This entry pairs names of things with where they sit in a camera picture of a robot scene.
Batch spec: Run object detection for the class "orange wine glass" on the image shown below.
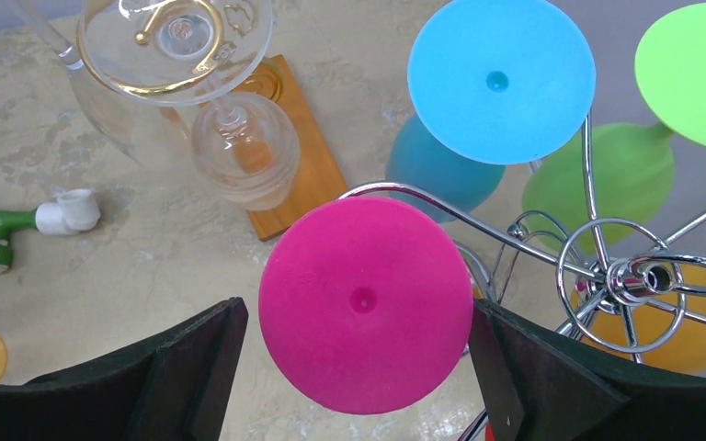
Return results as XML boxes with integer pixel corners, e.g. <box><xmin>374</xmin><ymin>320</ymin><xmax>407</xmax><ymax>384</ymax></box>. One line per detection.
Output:
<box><xmin>581</xmin><ymin>265</ymin><xmax>706</xmax><ymax>374</ymax></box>

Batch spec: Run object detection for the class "green faucet with white elbow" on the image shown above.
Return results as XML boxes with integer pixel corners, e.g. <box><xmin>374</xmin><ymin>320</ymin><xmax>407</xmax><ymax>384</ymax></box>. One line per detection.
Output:
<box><xmin>0</xmin><ymin>188</ymin><xmax>101</xmax><ymax>274</ymax></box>

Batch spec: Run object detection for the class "blue wine glass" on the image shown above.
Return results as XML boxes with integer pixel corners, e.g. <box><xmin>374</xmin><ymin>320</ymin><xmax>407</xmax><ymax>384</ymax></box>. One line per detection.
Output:
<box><xmin>384</xmin><ymin>0</ymin><xmax>597</xmax><ymax>211</ymax></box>

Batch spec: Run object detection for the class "clear wine glass left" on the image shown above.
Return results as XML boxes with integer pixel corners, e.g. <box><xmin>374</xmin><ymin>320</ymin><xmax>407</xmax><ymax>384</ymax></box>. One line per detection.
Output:
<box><xmin>7</xmin><ymin>1</ymin><xmax>190</xmax><ymax>169</ymax></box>

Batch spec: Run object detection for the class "green wine glass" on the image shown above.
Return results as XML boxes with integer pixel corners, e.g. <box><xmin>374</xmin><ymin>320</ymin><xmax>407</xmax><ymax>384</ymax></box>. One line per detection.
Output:
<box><xmin>521</xmin><ymin>2</ymin><xmax>706</xmax><ymax>235</ymax></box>

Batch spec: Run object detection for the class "clear wine glass right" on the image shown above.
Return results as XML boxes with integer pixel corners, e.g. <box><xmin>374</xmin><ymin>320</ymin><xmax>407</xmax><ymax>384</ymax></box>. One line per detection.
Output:
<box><xmin>76</xmin><ymin>1</ymin><xmax>300</xmax><ymax>211</ymax></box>

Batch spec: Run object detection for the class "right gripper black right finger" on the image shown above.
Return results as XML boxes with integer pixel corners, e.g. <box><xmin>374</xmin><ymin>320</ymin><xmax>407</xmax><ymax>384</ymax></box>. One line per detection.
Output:
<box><xmin>469</xmin><ymin>300</ymin><xmax>706</xmax><ymax>440</ymax></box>

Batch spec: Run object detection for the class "red wine glass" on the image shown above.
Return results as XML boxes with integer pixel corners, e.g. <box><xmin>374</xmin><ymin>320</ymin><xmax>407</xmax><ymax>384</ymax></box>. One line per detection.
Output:
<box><xmin>484</xmin><ymin>424</ymin><xmax>494</xmax><ymax>441</ymax></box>

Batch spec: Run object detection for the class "gold wire glass rack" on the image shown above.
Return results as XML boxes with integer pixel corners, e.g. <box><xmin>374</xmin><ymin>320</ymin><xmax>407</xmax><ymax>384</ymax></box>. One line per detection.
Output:
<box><xmin>76</xmin><ymin>0</ymin><xmax>274</xmax><ymax>107</ymax></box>

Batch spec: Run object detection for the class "clear wine glass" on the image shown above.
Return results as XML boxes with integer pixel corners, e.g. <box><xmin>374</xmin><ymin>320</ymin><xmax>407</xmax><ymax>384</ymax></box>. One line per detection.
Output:
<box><xmin>7</xmin><ymin>1</ymin><xmax>190</xmax><ymax>169</ymax></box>
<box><xmin>76</xmin><ymin>1</ymin><xmax>300</xmax><ymax>211</ymax></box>

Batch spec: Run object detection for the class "pink wine glass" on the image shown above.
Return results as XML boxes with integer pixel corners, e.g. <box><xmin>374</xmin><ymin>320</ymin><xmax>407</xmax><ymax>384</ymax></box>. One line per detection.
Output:
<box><xmin>258</xmin><ymin>197</ymin><xmax>473</xmax><ymax>415</ymax></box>

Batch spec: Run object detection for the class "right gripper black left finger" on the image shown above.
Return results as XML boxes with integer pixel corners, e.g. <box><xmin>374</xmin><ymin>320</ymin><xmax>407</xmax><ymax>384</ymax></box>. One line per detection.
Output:
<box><xmin>0</xmin><ymin>297</ymin><xmax>248</xmax><ymax>440</ymax></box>

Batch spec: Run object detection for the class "chrome wire glass rack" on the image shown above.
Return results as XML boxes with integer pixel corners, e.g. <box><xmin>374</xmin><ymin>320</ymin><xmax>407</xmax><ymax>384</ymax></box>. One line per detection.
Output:
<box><xmin>337</xmin><ymin>112</ymin><xmax>706</xmax><ymax>441</ymax></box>

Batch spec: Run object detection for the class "wooden rack base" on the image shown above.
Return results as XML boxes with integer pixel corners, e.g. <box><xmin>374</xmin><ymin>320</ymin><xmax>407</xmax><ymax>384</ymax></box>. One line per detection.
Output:
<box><xmin>187</xmin><ymin>55</ymin><xmax>347</xmax><ymax>242</ymax></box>

